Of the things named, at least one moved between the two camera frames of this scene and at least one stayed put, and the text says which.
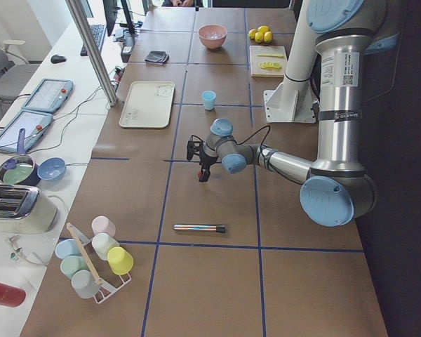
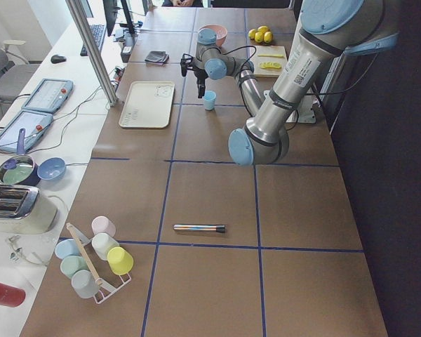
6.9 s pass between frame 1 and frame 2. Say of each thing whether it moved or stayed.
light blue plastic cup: stayed
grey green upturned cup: stayed
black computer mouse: stayed
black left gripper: moved
